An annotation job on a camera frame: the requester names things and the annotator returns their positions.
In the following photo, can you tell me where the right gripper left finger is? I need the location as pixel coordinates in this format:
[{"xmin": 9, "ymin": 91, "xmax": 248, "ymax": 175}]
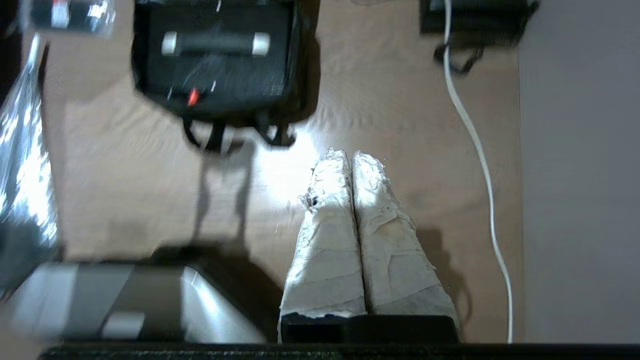
[{"xmin": 278, "ymin": 148, "xmax": 368, "ymax": 344}]

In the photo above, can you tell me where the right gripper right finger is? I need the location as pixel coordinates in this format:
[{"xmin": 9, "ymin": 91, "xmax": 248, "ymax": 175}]
[{"xmin": 351, "ymin": 151, "xmax": 461, "ymax": 343}]

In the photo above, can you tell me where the silver grey case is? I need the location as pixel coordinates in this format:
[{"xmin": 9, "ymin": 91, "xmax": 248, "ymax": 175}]
[{"xmin": 0, "ymin": 245, "xmax": 284, "ymax": 344}]

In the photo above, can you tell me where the clear plastic bag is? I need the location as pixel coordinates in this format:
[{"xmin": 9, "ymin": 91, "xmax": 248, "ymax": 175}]
[{"xmin": 0, "ymin": 33, "xmax": 65, "ymax": 296}]

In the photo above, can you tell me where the black box device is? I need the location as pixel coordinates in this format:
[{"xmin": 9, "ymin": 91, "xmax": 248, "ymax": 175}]
[{"xmin": 419, "ymin": 0, "xmax": 541, "ymax": 49}]

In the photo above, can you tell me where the clear plastic packet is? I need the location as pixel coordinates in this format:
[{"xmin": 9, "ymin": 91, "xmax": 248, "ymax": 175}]
[{"xmin": 20, "ymin": 0, "xmax": 117, "ymax": 39}]

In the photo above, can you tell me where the white cable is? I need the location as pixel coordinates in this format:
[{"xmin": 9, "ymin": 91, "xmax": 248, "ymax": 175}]
[{"xmin": 442, "ymin": 0, "xmax": 515, "ymax": 344}]

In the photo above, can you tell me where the black cable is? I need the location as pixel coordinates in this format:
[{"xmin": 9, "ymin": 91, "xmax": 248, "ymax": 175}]
[{"xmin": 433, "ymin": 43, "xmax": 485, "ymax": 76}]

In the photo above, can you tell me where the black bag with handle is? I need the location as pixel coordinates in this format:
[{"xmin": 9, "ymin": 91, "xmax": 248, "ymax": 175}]
[{"xmin": 131, "ymin": 0, "xmax": 321, "ymax": 153}]

